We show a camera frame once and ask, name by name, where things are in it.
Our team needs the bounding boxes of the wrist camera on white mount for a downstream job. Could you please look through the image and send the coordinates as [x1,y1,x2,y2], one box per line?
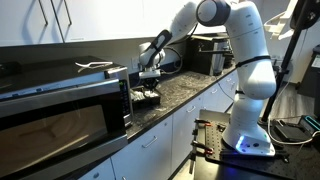
[137,69,162,80]

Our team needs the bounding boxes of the white floor cable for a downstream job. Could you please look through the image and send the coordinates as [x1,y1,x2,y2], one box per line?
[265,114,320,147]

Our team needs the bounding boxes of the black steel coffee machine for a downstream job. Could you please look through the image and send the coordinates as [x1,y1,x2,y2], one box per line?
[185,32,232,77]

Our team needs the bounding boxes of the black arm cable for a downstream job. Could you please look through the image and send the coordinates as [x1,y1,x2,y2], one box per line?
[159,23,200,76]

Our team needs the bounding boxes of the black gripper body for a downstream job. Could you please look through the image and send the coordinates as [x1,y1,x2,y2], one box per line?
[142,77,161,89]

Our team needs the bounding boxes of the black floor unit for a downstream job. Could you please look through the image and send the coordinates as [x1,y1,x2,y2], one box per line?
[297,44,320,118]

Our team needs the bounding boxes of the white upper cabinets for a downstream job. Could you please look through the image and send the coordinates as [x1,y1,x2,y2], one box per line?
[0,0,204,48]

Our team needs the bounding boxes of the wrapped white plastic cutlery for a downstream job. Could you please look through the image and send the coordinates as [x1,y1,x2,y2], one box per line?
[130,89,147,102]
[145,89,160,100]

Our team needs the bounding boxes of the white lower cabinets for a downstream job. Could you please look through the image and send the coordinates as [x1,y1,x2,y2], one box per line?
[77,69,240,180]

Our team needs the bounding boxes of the wall power outlet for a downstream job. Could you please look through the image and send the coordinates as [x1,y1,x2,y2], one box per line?
[131,56,141,71]

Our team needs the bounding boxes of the black steel microwave oven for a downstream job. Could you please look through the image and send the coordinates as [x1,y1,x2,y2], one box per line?
[0,54,135,180]

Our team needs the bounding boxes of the teal edged black case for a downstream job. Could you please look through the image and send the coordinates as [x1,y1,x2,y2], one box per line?
[299,114,320,135]

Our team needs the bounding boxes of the white cabinets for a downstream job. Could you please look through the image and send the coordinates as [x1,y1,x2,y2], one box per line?
[77,69,240,180]
[0,0,204,48]

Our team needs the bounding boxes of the black plastic tray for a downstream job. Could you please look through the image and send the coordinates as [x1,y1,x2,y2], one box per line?
[129,85,163,110]

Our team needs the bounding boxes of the orange handled black clamp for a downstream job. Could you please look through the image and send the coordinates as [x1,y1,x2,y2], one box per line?
[190,140,215,156]
[194,117,213,128]

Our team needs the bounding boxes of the black tripod stand pole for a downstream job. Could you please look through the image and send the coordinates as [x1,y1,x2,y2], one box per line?
[259,0,320,125]

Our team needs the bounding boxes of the black perforated robot table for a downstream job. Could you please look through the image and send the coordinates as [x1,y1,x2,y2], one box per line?
[194,109,320,180]

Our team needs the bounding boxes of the black flat floor box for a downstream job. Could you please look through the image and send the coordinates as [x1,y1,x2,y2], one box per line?
[272,119,312,143]

